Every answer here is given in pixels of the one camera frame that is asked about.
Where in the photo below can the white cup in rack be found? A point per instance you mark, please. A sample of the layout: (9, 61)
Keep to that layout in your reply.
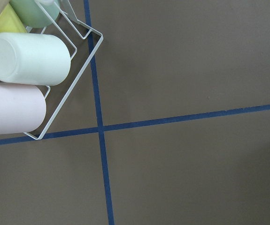
(36, 59)

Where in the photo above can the pink cup in rack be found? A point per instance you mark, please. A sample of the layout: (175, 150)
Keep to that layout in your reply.
(22, 108)

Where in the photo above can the green cup in rack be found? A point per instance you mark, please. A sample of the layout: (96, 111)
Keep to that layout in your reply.
(32, 15)

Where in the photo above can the yellow cup in rack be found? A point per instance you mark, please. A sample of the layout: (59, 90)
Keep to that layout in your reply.
(10, 22)

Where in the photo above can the white wire cup rack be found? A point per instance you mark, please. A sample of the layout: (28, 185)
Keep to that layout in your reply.
(71, 19)

